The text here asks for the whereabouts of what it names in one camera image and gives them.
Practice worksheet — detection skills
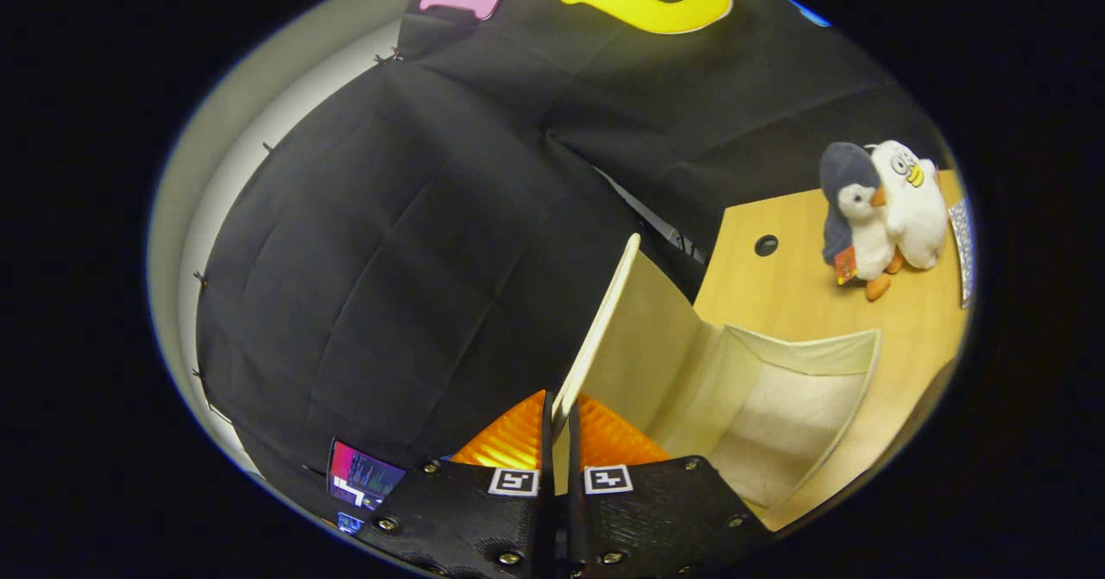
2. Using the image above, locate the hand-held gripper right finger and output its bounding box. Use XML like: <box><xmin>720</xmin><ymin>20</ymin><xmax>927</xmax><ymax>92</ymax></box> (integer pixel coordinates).
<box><xmin>565</xmin><ymin>393</ymin><xmax>775</xmax><ymax>579</ymax></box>

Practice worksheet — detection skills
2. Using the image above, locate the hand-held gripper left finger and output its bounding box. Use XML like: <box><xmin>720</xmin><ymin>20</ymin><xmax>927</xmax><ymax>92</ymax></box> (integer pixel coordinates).
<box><xmin>352</xmin><ymin>389</ymin><xmax>556</xmax><ymax>579</ymax></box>

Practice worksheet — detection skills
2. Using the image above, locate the beige fabric storage box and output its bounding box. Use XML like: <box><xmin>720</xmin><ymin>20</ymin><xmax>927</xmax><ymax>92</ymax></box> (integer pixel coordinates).
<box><xmin>552</xmin><ymin>234</ymin><xmax>883</xmax><ymax>534</ymax></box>

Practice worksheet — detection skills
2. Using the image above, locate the lit screen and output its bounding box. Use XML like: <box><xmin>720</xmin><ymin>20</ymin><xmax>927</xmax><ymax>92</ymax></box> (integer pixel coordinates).
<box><xmin>326</xmin><ymin>438</ymin><xmax>407</xmax><ymax>513</ymax></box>

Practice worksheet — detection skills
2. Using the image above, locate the grey penguin plush toy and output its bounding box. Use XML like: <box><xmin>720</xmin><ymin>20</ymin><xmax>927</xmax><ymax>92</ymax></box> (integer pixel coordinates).
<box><xmin>818</xmin><ymin>142</ymin><xmax>899</xmax><ymax>302</ymax></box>

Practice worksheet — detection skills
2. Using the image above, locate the white duck plush toy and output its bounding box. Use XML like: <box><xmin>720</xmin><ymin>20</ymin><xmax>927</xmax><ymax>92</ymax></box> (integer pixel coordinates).
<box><xmin>868</xmin><ymin>139</ymin><xmax>949</xmax><ymax>274</ymax></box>

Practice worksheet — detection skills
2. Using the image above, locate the grey patterned white book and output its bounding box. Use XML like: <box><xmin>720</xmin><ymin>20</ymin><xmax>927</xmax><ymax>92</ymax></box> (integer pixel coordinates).
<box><xmin>948</xmin><ymin>197</ymin><xmax>978</xmax><ymax>310</ymax></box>

